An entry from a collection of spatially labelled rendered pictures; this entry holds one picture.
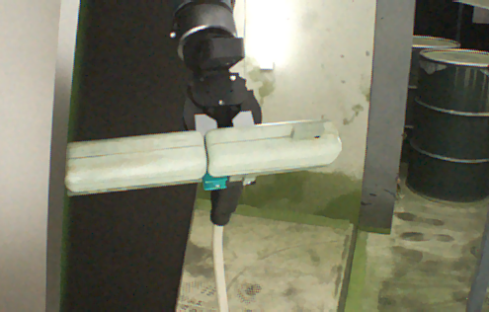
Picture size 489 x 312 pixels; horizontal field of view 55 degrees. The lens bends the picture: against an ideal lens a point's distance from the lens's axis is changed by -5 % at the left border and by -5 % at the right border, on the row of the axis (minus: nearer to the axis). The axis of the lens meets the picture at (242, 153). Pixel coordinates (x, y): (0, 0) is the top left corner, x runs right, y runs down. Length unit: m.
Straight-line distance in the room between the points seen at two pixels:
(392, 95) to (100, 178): 2.11
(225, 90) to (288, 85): 1.94
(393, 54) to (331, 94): 0.36
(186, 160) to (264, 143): 0.09
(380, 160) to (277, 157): 2.09
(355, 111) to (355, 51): 0.30
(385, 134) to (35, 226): 2.27
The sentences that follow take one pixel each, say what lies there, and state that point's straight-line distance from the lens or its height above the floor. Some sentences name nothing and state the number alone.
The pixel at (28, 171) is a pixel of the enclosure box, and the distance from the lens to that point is 0.40.
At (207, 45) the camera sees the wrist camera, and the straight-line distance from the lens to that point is 0.57.
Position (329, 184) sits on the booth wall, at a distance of 2.69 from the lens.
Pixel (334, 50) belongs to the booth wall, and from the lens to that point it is 2.50.
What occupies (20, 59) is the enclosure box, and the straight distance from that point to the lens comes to 0.38.
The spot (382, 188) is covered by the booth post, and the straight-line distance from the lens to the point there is 2.68.
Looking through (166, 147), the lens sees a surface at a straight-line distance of 0.53.
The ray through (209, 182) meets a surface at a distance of 0.56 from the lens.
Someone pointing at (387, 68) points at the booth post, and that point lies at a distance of 2.49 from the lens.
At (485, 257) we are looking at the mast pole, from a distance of 1.94.
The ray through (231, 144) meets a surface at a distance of 0.54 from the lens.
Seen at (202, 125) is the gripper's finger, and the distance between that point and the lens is 0.60.
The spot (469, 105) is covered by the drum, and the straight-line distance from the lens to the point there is 3.05.
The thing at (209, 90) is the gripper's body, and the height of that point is 1.21.
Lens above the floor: 1.35
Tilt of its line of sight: 21 degrees down
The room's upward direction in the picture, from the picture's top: straight up
